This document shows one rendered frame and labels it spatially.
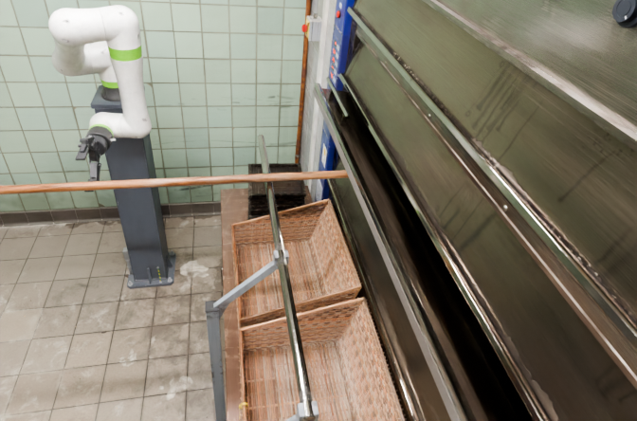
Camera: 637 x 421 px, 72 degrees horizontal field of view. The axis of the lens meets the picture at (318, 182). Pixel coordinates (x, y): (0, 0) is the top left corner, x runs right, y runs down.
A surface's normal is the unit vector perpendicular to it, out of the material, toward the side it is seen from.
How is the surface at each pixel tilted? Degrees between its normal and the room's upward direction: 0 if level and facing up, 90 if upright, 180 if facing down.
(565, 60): 90
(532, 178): 69
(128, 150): 90
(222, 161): 90
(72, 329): 0
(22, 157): 90
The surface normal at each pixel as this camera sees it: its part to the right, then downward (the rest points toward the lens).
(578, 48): -0.98, 0.04
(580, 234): -0.89, -0.24
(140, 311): 0.09, -0.81
